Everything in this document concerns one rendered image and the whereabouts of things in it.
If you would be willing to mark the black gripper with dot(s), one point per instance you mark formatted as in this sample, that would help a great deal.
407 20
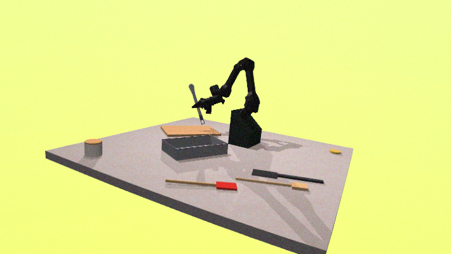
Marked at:
204 102

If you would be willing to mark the light wooden board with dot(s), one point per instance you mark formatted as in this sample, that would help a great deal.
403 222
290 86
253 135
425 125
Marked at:
189 131

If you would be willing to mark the grey rectangular roasting tin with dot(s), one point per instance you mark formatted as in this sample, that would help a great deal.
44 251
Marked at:
194 147

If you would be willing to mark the red spatula with wooden handle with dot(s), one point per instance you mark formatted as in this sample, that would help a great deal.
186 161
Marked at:
218 185

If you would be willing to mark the grey cylinder with orange top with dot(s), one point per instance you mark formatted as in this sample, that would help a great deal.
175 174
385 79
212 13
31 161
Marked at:
92 147

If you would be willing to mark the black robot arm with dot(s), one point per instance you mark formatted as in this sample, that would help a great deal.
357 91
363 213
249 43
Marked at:
252 100

